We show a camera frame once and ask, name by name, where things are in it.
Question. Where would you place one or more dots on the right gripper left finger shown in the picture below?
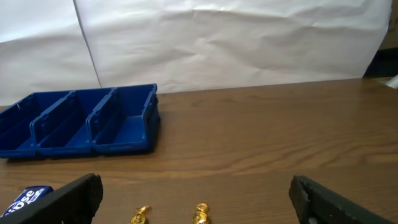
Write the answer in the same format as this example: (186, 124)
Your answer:
(71, 199)

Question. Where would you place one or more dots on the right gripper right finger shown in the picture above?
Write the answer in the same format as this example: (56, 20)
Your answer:
(323, 205)

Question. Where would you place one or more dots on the blue candy pack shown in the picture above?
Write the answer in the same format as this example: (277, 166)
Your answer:
(28, 196)

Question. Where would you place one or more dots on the gold candy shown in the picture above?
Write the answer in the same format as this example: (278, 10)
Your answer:
(201, 214)
(139, 216)

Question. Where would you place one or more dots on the blue tray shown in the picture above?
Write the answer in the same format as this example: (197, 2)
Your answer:
(124, 130)

